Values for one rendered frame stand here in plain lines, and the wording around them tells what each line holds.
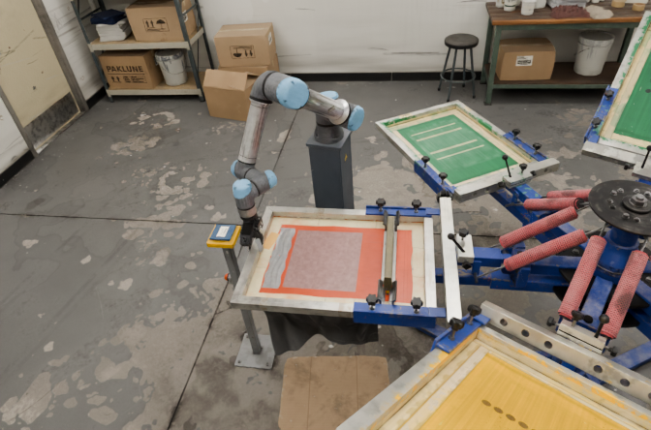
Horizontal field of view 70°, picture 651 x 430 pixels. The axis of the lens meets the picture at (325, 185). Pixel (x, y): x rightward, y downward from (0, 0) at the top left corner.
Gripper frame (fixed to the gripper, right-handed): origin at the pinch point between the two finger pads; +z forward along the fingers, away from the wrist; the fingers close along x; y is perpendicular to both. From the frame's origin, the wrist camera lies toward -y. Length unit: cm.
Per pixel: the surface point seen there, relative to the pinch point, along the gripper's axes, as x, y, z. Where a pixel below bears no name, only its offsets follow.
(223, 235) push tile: 17.8, 9.1, 1.0
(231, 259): 17.8, 9.9, 17.4
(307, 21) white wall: 50, 380, 26
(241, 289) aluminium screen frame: -1.0, -22.3, -1.0
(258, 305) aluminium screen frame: -9.7, -29.2, -0.5
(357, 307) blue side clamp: -48, -28, -2
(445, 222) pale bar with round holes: -82, 17, -6
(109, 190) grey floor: 197, 157, 98
